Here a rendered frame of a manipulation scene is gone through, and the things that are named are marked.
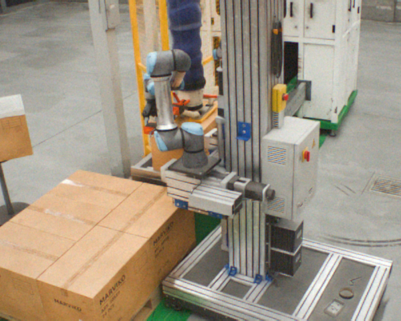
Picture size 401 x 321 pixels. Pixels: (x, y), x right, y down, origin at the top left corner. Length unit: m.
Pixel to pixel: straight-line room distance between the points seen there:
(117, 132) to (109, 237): 1.72
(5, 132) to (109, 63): 1.07
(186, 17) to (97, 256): 1.65
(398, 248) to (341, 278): 0.83
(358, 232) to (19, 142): 2.79
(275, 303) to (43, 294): 1.36
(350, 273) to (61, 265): 1.80
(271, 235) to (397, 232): 1.42
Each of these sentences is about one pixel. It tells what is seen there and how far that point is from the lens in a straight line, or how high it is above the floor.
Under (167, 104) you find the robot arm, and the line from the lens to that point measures 2.78.
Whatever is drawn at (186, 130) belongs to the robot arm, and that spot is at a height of 1.26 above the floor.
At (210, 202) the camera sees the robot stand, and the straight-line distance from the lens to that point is 2.78.
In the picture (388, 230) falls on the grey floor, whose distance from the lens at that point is 4.32.
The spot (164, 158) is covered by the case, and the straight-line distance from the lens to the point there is 3.77.
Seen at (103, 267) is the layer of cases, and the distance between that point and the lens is 3.05.
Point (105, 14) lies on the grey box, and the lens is 4.44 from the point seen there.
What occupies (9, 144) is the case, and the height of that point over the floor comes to 0.75.
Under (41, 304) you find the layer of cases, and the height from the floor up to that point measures 0.35.
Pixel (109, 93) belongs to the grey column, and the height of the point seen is 0.88.
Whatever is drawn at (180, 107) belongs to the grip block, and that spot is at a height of 1.11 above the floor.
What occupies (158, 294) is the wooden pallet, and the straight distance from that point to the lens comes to 3.53.
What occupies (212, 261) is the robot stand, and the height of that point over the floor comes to 0.21.
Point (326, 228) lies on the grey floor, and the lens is 4.26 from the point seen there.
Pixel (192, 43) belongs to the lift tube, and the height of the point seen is 1.50.
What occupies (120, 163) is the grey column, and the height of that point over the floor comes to 0.19.
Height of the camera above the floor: 2.37
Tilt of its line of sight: 27 degrees down
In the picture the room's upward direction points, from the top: 3 degrees counter-clockwise
